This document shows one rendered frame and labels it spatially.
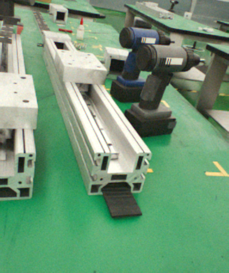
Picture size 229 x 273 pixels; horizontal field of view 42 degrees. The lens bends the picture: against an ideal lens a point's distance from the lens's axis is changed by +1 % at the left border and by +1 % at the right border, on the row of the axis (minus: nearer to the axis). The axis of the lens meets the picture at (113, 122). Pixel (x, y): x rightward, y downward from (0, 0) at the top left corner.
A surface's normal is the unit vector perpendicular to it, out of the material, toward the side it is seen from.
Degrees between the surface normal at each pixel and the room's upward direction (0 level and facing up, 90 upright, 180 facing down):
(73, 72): 90
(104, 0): 90
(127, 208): 0
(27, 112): 90
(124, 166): 0
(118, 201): 0
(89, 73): 90
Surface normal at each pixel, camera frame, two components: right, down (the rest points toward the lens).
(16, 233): 0.18, -0.89
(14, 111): 0.29, 0.46
